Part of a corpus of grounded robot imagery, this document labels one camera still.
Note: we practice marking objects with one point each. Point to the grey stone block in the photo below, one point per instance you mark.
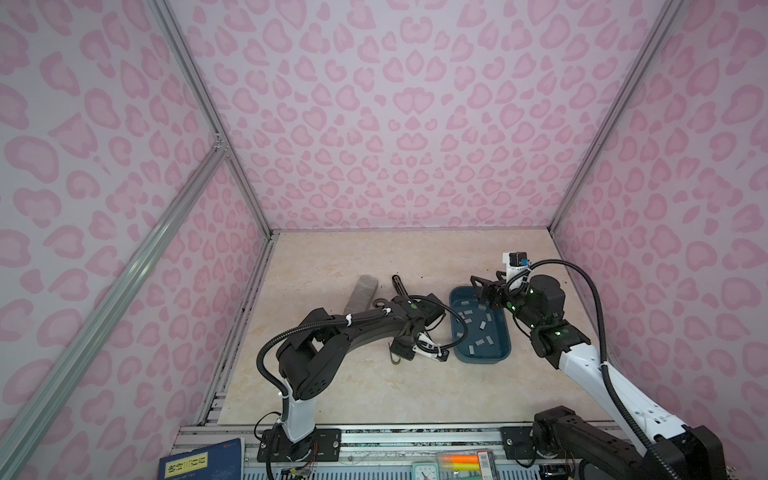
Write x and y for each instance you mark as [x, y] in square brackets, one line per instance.
[362, 295]

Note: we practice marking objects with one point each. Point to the small teal clock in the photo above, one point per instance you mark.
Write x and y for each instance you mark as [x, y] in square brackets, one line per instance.
[425, 471]

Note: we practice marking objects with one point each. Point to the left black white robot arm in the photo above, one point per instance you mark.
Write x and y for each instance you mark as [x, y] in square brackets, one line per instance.
[301, 362]

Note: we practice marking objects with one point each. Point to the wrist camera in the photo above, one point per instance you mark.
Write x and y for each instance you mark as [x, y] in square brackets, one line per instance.
[426, 347]
[517, 266]

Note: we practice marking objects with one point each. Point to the blue book yellow label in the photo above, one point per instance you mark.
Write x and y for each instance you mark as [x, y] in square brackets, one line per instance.
[224, 461]

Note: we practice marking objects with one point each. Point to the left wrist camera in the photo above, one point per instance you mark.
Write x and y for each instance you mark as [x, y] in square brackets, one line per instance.
[426, 347]

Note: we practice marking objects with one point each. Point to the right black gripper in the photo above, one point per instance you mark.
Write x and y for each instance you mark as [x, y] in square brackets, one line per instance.
[500, 288]

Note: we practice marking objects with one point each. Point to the highlighter marker box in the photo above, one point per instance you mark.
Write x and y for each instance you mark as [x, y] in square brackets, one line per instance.
[468, 465]

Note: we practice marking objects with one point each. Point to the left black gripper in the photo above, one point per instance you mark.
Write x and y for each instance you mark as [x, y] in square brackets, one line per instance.
[402, 350]

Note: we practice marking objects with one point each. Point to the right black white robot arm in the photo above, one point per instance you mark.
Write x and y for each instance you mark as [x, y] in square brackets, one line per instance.
[657, 444]

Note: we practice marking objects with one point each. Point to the teal plastic tray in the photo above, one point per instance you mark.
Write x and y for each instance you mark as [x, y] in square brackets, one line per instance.
[487, 340]

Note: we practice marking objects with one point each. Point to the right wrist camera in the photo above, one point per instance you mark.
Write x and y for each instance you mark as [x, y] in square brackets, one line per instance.
[517, 266]

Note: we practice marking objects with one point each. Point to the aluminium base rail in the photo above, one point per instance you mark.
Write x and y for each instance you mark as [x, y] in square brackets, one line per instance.
[388, 451]

